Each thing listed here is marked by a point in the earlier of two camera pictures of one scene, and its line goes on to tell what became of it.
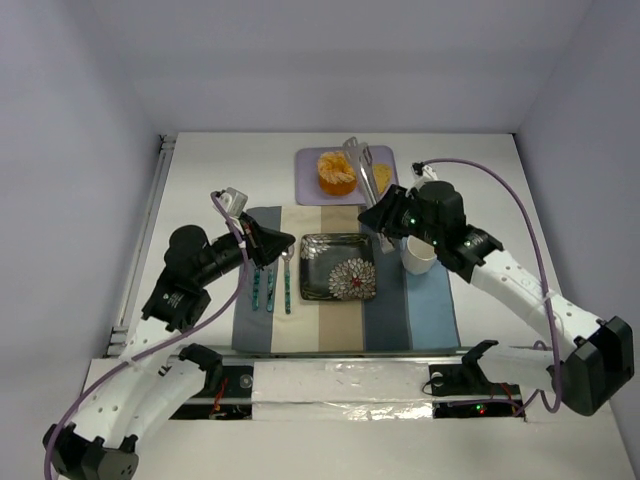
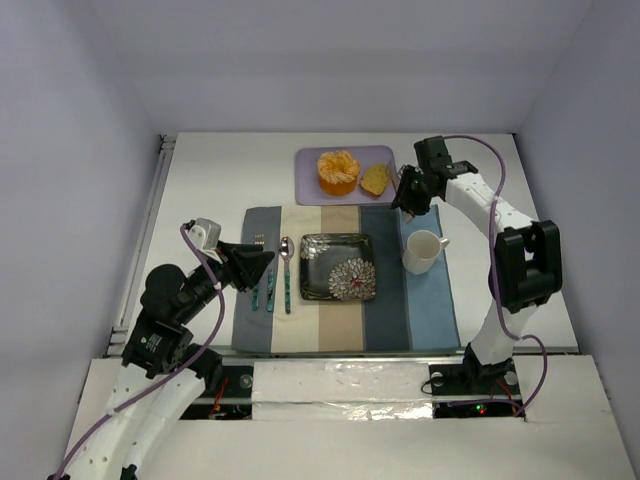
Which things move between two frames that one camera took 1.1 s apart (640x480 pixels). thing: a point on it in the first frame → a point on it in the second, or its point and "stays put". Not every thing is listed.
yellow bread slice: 382,174 stays put
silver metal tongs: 361,159 → 407,215
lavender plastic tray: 308,191 stays put
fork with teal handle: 256,288 stays put
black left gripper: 252,240 → 232,265
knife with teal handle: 269,304 stays put
